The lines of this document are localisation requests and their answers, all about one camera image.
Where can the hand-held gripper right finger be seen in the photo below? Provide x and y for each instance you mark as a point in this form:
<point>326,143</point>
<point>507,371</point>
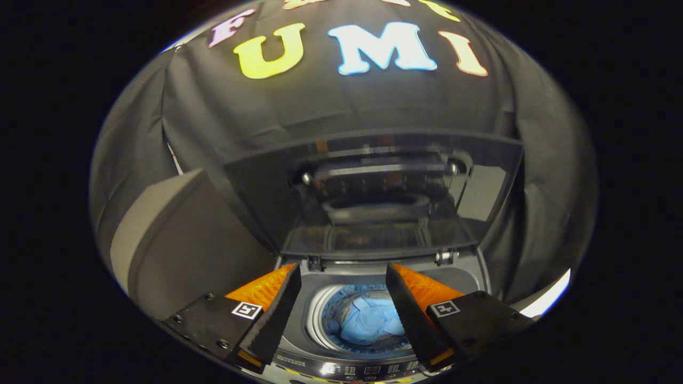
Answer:
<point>411,312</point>

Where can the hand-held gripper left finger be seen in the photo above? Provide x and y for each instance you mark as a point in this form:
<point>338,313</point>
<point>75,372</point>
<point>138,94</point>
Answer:
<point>277,312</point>

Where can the light blue polo shirt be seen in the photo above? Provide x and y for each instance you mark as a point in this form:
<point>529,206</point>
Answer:
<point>368,322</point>

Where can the grey cabinet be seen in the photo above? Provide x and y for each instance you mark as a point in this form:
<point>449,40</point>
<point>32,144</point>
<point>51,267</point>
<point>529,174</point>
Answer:
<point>187,250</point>

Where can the black backdrop cloth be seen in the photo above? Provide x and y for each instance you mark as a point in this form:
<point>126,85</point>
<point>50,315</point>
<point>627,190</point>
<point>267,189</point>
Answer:
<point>320,101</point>

